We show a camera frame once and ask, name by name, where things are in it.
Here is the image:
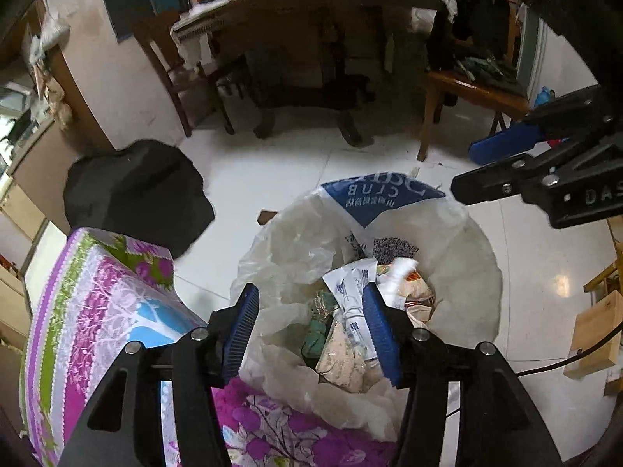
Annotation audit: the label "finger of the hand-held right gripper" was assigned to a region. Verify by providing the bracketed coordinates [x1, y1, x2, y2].
[450, 143, 575, 206]
[468, 85, 614, 166]

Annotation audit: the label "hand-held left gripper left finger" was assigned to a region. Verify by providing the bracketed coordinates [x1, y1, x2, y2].
[57, 282, 261, 467]

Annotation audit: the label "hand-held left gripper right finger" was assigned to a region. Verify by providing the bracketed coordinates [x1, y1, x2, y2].
[361, 282, 568, 467]

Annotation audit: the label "clear beige snack bag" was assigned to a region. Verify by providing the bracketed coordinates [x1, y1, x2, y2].
[315, 321, 385, 392]

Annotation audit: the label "white blue-printed packet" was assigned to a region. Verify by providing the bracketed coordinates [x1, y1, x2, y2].
[321, 259, 380, 365]

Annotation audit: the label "green wrapper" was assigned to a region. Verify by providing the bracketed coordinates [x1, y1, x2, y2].
[302, 291, 339, 358]

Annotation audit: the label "translucent white trash bag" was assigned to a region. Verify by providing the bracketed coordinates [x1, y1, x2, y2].
[230, 177, 503, 441]

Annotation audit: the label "light wooden chair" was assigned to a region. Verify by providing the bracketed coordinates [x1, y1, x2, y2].
[417, 0, 531, 162]

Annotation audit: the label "green clothing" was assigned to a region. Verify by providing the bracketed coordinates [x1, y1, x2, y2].
[452, 53, 526, 93]

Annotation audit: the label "blue printed plastic bag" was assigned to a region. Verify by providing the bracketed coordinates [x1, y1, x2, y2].
[319, 170, 449, 273]

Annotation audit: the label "light wooden box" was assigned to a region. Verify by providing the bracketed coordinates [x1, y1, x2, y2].
[563, 289, 623, 397]

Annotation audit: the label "floral striped tablecloth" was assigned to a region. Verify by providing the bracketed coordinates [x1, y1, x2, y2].
[19, 228, 405, 467]

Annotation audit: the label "dark jacket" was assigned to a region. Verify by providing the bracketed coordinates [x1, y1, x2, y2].
[428, 0, 509, 59]

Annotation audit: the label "black bag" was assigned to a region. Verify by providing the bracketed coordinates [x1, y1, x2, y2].
[63, 139, 216, 260]

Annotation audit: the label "dark wooden table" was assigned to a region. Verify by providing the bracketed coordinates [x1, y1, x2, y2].
[170, 0, 451, 147]

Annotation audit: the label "beige kitchen cabinets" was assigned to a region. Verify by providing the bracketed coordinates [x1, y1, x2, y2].
[0, 156, 66, 351]

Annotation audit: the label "hanging beige bag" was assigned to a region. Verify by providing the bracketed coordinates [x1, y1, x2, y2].
[44, 70, 74, 132]

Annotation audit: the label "dark wooden chair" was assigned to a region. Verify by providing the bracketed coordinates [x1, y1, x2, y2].
[131, 10, 244, 138]

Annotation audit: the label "hanging white plastic bag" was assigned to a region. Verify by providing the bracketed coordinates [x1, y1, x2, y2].
[29, 10, 71, 66]

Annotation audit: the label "black cable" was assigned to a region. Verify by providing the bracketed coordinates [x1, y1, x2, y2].
[445, 321, 623, 419]

